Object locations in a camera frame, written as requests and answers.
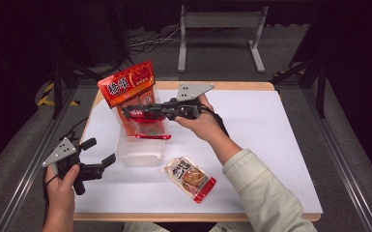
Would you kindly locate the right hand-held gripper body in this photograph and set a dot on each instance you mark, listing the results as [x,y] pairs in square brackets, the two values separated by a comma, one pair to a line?
[183,108]

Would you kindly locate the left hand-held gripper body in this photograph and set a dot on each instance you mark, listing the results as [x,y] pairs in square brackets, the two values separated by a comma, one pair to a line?
[61,153]

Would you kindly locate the small red snack packet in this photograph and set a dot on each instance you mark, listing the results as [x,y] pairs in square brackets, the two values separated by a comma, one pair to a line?
[148,127]

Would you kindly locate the large orange snack packet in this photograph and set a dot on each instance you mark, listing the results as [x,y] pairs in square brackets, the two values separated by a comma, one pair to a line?
[125,83]

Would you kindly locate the translucent plastic storage container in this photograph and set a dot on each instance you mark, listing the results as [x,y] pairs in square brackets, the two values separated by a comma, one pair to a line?
[140,151]

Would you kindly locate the person's right hand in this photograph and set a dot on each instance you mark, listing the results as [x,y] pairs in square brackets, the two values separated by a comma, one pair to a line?
[203,127]

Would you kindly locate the person's left hand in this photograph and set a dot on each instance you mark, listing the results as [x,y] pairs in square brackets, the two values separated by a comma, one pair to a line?
[59,193]

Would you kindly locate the yellow black floor tape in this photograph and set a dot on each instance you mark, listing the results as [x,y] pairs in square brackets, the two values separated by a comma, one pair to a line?
[48,96]

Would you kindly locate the black tripod stand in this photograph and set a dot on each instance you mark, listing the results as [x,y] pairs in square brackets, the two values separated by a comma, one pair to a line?
[319,80]
[58,83]

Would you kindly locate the clear spouted pouch red bottom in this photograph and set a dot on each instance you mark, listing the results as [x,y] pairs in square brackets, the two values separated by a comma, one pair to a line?
[190,179]

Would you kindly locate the grey metal stand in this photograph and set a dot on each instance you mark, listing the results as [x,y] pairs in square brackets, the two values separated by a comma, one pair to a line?
[222,21]

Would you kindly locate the aluminium floor rail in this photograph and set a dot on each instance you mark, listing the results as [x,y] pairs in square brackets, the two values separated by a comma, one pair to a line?
[25,180]
[341,174]

